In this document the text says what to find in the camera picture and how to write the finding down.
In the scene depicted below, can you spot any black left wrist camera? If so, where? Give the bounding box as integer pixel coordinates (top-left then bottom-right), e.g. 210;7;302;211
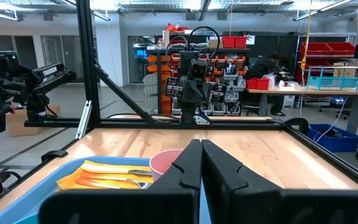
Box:
188;58;211;79

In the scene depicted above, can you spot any teal metal rack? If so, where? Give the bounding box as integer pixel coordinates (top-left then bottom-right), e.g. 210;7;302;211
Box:
305;65;358;93

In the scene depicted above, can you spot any spoon with orange handle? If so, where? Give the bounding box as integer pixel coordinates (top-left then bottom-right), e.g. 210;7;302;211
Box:
74;176;138;190

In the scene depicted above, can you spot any blue floor bin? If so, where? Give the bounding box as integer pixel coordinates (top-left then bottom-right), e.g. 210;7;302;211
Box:
306;123;358;154

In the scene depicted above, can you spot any black frame diagonal brace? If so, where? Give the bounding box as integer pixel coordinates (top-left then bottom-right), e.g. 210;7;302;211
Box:
92;63;160;124

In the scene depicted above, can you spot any large red storage bin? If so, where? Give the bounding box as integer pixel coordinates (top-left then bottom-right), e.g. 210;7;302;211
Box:
326;42;356;57
300;42;334;60

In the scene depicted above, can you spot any knife with cream handle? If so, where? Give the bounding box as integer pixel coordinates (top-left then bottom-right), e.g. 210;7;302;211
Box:
80;162;154;177

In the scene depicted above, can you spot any black frame side rail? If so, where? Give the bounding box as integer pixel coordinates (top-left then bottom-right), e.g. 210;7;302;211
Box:
0;138;79;214
283;124;358;190

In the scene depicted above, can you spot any yellow cloth napkin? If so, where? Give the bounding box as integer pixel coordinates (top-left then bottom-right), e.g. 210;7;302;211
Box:
56;160;154;190

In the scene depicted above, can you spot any person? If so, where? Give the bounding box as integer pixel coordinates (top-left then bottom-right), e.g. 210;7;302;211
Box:
252;51;288;118

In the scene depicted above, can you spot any brown cardboard box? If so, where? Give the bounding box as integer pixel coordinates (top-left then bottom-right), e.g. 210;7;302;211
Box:
333;62;357;78
4;104;62;138

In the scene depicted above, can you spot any black frame upright post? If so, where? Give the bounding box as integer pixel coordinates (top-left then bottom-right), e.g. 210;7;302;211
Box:
75;0;101;129

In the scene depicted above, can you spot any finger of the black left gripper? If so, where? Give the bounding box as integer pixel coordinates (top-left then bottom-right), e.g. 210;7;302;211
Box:
181;82;196;105
196;82;211;105

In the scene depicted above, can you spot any wooden work table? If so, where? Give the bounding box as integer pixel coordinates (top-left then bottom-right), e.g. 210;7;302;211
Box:
244;85;358;135

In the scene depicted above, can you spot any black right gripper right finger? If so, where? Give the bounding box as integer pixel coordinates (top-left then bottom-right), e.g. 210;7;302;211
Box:
201;139;282;224

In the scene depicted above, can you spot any black frame end rail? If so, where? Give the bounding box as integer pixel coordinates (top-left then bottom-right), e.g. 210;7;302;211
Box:
23;117;287;131

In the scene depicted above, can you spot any shelf with orange bins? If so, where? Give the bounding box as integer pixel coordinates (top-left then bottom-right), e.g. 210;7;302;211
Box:
145;46;250;116

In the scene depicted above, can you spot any teal plate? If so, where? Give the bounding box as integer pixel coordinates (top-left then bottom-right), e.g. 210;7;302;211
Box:
11;213;42;224

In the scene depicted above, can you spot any fork with orange handle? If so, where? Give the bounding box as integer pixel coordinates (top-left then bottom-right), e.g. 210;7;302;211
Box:
79;171;152;190

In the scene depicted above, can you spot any white plastic bag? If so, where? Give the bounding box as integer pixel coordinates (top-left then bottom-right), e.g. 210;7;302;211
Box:
262;72;277;90

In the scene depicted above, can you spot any silver metal bracket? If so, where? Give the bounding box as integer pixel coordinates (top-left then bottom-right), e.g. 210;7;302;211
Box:
75;100;93;140

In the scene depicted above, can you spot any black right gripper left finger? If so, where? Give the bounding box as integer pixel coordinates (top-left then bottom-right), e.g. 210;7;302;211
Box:
149;139;203;192

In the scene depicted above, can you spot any ceiling light strip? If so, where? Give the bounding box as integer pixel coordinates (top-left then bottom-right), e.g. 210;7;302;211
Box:
196;0;213;22
292;0;354;22
0;8;24;22

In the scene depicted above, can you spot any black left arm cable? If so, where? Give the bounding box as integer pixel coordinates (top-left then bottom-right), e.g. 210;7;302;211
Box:
165;35;190;73
187;26;221;63

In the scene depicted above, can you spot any yellow hanging cable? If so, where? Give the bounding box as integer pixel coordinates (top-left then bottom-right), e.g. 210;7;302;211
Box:
300;0;313;71

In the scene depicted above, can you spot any blue plastic tray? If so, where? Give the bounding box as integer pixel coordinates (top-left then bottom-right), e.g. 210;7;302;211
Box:
0;155;213;224

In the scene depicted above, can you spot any black table clamp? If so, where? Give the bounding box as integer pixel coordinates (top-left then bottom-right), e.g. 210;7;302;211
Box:
283;117;310;136
40;149;69;163

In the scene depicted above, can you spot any pink plastic cup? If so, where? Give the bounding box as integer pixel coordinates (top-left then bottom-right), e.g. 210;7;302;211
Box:
149;149;185;183

